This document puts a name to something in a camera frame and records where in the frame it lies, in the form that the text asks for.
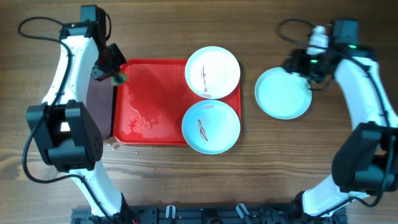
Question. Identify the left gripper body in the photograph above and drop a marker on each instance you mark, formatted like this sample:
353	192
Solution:
111	60

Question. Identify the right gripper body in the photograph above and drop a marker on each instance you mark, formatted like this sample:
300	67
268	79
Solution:
314	66

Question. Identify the green scrubbing sponge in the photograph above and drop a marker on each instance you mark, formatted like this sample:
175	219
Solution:
119	79

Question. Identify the light blue plate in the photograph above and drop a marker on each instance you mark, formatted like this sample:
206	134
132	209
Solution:
282	95
211	127

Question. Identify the white plate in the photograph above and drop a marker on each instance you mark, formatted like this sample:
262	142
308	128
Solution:
212	72

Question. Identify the light blue plate front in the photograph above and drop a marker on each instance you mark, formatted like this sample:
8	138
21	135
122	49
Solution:
211	127

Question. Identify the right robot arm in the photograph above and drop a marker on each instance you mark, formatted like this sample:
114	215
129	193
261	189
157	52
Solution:
365	167

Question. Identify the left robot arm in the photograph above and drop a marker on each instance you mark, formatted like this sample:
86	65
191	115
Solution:
66	135

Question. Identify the black water tray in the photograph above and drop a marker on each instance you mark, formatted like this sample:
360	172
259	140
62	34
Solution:
100	103

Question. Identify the red plastic tray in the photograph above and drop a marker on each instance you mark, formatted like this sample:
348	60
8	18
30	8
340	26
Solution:
151	104

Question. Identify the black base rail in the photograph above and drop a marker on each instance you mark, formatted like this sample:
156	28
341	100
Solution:
265	214

